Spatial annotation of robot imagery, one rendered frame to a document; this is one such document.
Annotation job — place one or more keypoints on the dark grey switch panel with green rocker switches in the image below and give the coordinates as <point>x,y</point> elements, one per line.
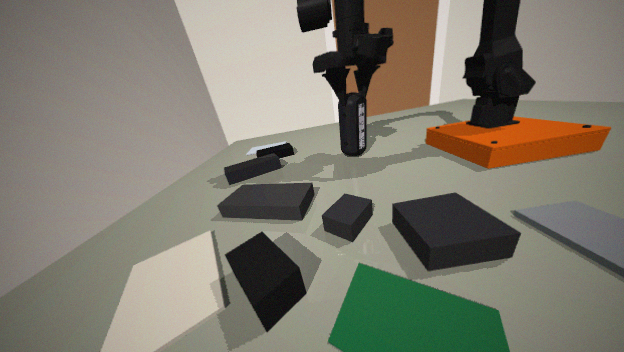
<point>353,124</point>

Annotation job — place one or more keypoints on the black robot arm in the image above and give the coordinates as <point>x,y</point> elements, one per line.
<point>494,72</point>

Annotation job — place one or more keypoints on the green flat panel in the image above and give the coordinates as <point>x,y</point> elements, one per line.
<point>385,313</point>

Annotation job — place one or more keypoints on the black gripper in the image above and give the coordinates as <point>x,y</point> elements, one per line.
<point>334,62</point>

